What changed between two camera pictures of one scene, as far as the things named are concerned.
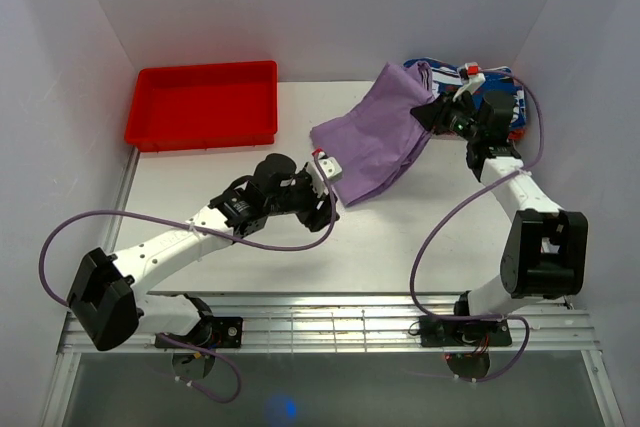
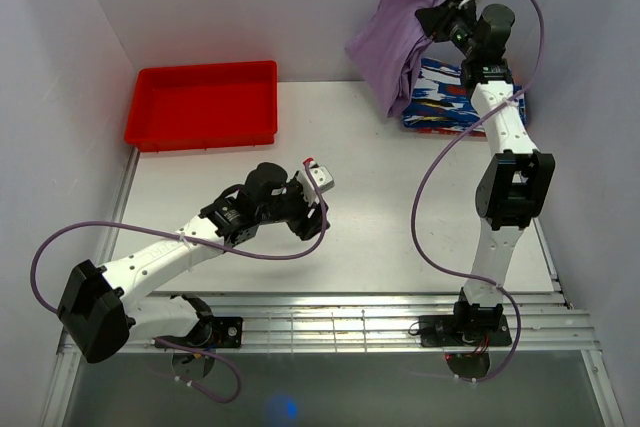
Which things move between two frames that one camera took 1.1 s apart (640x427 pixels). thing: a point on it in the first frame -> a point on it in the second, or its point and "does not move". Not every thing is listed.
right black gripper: [433, 116] -> [431, 18]
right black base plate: [442, 332] does not move
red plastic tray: [204, 106] does not move
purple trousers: [375, 136] -> [389, 43]
